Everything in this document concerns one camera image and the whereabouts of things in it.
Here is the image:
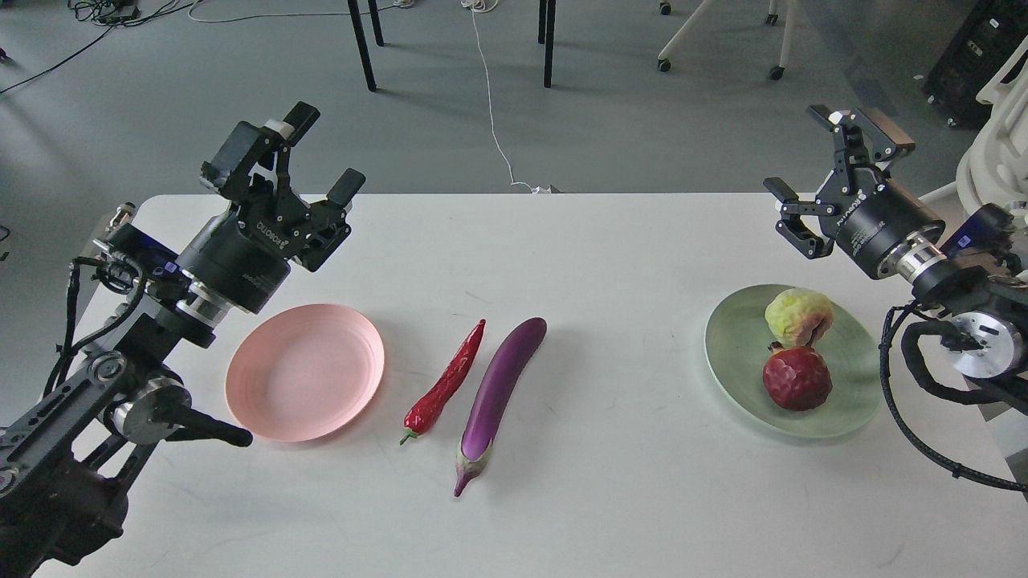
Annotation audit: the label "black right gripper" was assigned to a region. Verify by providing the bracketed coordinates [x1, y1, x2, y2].
[763, 104, 944, 279]

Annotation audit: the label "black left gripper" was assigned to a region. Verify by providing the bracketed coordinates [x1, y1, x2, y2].
[177, 101, 366, 314]

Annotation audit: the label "yellow-green custard apple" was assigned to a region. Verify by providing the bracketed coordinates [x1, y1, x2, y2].
[764, 287, 834, 347]

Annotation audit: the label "red pomegranate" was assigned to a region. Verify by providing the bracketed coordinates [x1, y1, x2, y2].
[761, 341, 834, 411]

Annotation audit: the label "red chili pepper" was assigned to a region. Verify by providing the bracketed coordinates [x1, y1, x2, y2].
[399, 319, 486, 446]

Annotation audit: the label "purple eggplant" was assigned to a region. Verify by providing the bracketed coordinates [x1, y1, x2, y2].
[453, 317, 548, 498]

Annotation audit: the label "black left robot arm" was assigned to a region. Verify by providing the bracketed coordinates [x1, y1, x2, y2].
[1, 102, 365, 577]

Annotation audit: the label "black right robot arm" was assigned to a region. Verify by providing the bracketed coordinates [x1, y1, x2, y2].
[763, 104, 1027, 494]

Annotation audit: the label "white office chair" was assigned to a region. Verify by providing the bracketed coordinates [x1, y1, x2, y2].
[920, 40, 1027, 221]

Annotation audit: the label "black table leg left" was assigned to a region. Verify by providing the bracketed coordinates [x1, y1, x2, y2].
[346, 0, 386, 92]

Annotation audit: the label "black table leg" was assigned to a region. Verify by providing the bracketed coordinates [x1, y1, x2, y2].
[537, 0, 556, 88]
[346, 0, 386, 92]

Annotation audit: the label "pink plate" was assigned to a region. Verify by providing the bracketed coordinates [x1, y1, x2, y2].
[225, 303, 386, 443]

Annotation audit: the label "green plate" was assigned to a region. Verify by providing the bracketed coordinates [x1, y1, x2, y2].
[704, 284, 882, 440]

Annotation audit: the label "white chair base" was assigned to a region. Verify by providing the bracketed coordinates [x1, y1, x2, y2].
[655, 1, 801, 82]

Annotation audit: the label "black equipment case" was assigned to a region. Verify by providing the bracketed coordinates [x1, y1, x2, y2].
[922, 1, 1027, 129]

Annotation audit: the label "black table leg right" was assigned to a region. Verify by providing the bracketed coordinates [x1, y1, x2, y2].
[537, 0, 556, 88]

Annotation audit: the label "black floor cables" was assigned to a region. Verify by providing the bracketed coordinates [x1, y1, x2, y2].
[0, 0, 194, 97]

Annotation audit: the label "white floor cable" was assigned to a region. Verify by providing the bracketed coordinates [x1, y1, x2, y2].
[458, 0, 560, 195]

